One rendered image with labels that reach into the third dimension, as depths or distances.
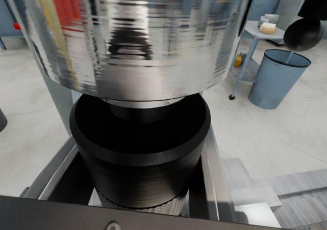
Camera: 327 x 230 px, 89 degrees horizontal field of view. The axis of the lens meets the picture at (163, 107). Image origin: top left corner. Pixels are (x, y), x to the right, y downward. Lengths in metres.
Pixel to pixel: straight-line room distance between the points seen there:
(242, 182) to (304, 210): 0.18
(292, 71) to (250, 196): 2.00
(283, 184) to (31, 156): 1.76
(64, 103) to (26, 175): 1.25
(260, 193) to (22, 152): 1.83
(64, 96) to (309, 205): 0.66
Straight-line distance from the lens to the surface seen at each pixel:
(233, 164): 0.42
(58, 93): 0.54
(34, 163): 1.80
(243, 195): 0.34
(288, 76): 2.30
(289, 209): 0.52
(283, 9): 5.32
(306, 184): 0.59
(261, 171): 1.77
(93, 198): 0.52
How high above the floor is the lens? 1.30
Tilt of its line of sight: 39 degrees down
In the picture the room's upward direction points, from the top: 5 degrees clockwise
